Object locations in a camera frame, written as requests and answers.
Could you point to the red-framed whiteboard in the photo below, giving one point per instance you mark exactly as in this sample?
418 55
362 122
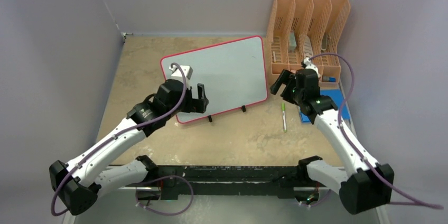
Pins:
233 74

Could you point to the green capped marker pen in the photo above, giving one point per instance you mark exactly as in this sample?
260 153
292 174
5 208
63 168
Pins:
284 117

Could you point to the orange plastic desk organizer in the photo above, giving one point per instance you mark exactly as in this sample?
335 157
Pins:
306 17

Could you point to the small blue grey cylinder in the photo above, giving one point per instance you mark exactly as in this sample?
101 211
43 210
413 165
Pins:
328 79

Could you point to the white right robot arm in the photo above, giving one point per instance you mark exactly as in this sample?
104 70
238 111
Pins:
363 184

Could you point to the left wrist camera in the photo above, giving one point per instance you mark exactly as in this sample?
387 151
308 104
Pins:
181 73

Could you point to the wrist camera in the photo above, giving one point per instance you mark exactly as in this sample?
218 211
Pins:
308 64
181 73

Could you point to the white oval tape dispenser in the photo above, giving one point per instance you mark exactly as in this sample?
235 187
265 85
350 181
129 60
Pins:
307 48

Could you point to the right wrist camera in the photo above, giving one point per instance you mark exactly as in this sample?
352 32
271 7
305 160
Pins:
308 64

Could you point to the green staples box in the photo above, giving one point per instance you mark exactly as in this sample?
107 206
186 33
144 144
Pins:
292 44

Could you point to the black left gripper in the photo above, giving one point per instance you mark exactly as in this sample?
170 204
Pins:
196 105

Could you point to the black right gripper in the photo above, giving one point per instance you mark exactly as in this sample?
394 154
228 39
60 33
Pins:
286 76

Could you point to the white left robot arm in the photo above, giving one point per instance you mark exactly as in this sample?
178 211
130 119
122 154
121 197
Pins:
80 182

